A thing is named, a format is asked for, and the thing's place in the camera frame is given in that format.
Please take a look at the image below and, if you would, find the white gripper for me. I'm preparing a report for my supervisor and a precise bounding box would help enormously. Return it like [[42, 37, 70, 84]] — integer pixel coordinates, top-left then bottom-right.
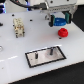
[[41, 0, 77, 27]]

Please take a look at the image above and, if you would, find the blue object background left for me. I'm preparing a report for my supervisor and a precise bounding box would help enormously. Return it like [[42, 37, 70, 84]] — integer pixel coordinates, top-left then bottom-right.
[[0, 3, 6, 14]]

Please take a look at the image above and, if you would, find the black-framed peg base plate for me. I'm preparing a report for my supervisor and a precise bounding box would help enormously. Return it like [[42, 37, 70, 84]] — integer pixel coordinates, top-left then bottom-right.
[[25, 46, 66, 68]]

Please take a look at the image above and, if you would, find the beige electrical connector block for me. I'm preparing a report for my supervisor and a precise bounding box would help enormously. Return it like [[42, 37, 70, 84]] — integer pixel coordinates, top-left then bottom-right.
[[13, 18, 25, 37]]

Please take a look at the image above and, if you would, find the red gear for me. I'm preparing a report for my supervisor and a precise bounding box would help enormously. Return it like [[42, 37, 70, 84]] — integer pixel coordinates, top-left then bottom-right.
[[58, 28, 68, 37]]

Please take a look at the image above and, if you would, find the blue gear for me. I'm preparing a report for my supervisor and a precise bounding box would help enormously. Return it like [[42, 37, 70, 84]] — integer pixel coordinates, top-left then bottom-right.
[[54, 18, 66, 26]]

